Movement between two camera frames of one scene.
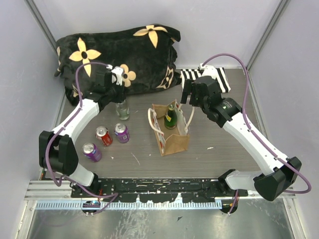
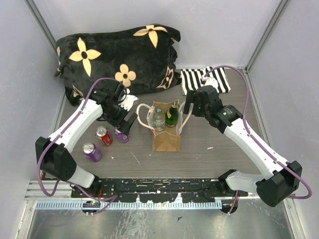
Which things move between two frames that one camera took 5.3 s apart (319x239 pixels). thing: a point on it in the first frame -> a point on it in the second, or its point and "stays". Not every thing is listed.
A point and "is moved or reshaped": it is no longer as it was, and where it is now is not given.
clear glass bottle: (122, 110) is moved or reshaped
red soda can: (102, 134) stays
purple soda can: (121, 132) stays
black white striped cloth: (220, 74) stays
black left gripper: (122, 96) -> (126, 125)
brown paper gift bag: (169, 125) is moved or reshaped
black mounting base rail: (158, 190) stays
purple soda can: (90, 151) stays
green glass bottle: (170, 118) is moved or reshaped
